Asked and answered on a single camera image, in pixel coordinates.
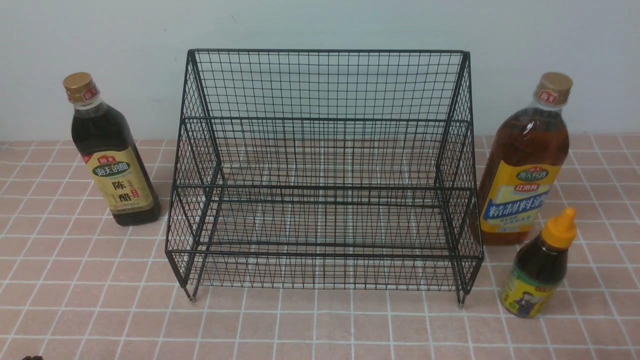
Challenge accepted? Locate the black wire mesh rack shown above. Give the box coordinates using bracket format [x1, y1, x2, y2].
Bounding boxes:
[164, 48, 485, 306]

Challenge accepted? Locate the amber cooking wine bottle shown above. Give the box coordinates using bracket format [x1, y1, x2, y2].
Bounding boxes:
[478, 71, 573, 246]

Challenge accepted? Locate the dark vinegar bottle gold cap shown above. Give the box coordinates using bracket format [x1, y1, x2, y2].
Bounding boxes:
[62, 71, 162, 227]

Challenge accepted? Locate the small bottle orange cap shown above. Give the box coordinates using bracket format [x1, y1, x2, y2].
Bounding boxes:
[500, 207, 578, 319]

